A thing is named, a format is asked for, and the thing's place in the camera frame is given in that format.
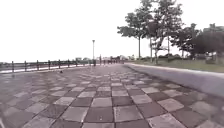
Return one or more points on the distant buildings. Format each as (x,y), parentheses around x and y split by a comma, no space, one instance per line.
(83,59)

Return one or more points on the chequered paving slab path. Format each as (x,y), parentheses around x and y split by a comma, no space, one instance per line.
(100,100)

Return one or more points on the row of trees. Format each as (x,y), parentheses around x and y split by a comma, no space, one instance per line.
(156,26)

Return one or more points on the grass strip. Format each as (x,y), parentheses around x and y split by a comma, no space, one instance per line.
(193,64)

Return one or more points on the building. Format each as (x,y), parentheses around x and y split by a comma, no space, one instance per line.
(215,28)

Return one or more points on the lamp post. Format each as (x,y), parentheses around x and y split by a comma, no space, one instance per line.
(93,51)

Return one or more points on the dark post railing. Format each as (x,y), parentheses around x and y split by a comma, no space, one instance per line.
(40,64)

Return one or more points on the low grey concrete wall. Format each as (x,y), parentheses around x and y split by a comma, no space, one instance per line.
(186,77)

